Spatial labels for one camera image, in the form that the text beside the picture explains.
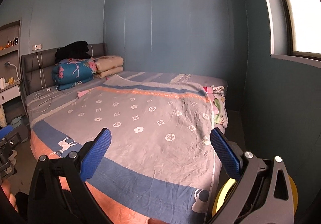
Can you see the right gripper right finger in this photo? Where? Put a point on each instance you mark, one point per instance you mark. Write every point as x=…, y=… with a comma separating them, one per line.
x=228, y=154

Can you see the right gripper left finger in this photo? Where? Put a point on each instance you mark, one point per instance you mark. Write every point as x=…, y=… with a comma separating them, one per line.
x=93, y=152

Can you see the person's left hand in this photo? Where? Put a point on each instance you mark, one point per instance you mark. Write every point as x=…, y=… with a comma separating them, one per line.
x=6, y=188

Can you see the pink small item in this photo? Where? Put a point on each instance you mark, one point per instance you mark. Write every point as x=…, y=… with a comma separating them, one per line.
x=82, y=93

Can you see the floral sheet bed edge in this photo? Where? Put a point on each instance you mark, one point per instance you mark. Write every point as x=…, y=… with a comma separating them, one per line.
x=217, y=97

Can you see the grey patterned bed cover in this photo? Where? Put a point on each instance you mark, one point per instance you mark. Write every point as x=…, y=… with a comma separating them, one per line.
x=160, y=164

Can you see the white desk lamp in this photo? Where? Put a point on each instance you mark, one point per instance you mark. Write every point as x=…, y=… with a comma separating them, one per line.
x=13, y=68

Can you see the grey padded headboard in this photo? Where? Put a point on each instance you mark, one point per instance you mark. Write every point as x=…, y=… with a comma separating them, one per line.
x=36, y=70

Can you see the blue floral folded quilt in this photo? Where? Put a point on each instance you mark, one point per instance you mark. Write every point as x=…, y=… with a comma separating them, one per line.
x=73, y=72

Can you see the beige folded quilt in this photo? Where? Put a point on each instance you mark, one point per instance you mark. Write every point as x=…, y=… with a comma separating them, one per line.
x=108, y=66

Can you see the grey bedside shelf unit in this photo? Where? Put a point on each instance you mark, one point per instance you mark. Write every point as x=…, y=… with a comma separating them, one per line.
x=12, y=91

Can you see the black clothing pile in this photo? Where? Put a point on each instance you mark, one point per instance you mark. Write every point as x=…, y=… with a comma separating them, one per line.
x=75, y=50

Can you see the window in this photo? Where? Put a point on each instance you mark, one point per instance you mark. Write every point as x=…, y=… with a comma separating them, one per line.
x=295, y=30

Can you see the wall power socket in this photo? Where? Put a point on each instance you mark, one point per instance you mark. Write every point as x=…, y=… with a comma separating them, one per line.
x=36, y=47

